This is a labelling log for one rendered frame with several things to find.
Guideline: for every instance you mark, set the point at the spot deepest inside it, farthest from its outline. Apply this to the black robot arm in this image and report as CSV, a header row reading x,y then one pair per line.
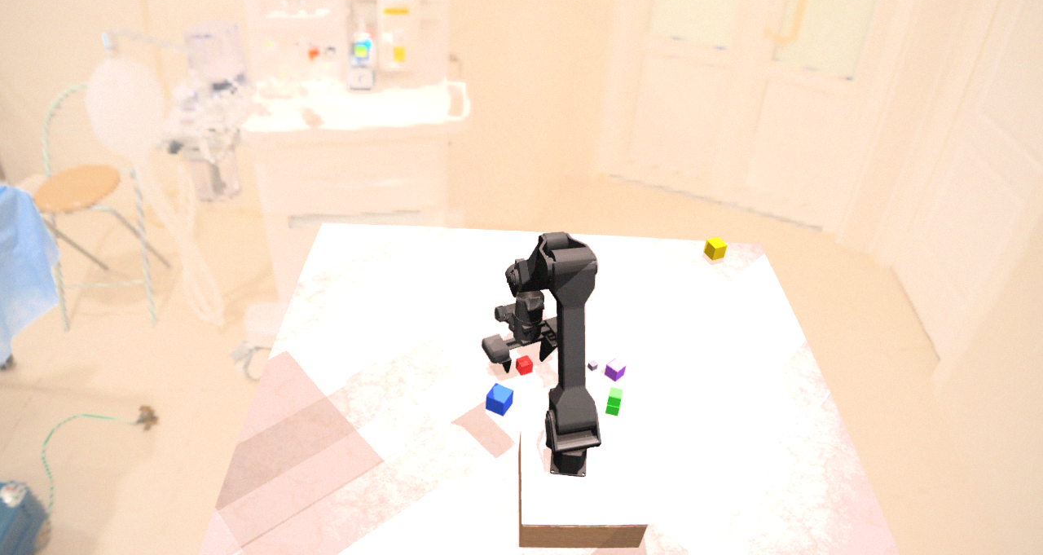
x,y
567,268

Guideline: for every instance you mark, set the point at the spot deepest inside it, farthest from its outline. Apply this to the blue cube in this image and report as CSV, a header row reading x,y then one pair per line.
x,y
499,399

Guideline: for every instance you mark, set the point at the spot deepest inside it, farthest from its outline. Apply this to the purple cube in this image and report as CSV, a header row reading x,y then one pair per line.
x,y
615,369

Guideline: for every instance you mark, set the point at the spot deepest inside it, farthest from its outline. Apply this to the red block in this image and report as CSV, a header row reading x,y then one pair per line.
x,y
524,365

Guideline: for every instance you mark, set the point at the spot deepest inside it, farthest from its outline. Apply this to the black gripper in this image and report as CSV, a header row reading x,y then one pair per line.
x,y
524,334

